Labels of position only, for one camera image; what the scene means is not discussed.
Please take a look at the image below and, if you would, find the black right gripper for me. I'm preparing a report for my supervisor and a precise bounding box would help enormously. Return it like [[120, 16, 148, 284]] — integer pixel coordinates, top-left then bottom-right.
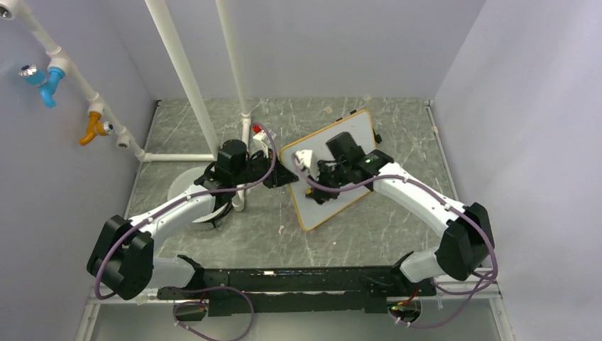
[[307, 160, 352, 200]]

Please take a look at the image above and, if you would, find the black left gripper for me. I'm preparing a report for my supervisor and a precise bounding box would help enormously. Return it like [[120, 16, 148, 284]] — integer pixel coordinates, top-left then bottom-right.
[[233, 148, 298, 189]]

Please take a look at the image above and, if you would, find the yellow framed whiteboard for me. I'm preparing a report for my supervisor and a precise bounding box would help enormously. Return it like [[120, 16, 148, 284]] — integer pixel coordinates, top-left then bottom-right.
[[280, 109, 377, 232]]

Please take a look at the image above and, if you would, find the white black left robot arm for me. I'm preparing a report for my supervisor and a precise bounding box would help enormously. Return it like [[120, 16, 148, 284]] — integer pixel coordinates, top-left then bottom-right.
[[87, 139, 298, 300]]

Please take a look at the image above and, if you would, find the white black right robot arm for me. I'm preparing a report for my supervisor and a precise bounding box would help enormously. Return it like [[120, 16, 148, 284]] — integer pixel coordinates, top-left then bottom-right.
[[291, 132, 494, 295]]

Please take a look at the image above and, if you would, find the white perforated disc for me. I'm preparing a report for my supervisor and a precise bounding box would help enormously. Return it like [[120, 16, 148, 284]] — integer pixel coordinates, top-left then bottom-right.
[[168, 166, 229, 232]]

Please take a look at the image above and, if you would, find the orange plastic faucet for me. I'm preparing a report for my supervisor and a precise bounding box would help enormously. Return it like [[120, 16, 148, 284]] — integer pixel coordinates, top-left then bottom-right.
[[79, 111, 114, 146]]

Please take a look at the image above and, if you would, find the blue plastic faucet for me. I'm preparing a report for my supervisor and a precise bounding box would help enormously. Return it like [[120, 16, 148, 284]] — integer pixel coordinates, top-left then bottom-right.
[[18, 64, 65, 108]]

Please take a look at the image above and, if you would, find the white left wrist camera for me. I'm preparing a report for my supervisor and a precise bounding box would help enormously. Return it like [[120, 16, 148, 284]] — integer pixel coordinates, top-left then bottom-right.
[[251, 124, 274, 156]]

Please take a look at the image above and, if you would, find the black wire board stand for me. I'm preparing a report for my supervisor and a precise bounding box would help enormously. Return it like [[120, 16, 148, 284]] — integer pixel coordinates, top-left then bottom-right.
[[334, 109, 383, 148]]

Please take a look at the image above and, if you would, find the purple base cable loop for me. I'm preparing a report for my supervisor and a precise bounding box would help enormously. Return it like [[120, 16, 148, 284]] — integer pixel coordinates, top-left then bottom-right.
[[173, 287, 255, 341]]

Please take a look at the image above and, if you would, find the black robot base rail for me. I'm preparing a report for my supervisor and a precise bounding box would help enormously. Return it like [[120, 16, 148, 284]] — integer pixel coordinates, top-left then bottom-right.
[[158, 266, 436, 317]]

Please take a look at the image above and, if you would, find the white pvc pipe frame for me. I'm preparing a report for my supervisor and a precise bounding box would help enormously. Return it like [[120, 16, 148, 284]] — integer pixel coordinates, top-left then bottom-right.
[[0, 0, 253, 212]]

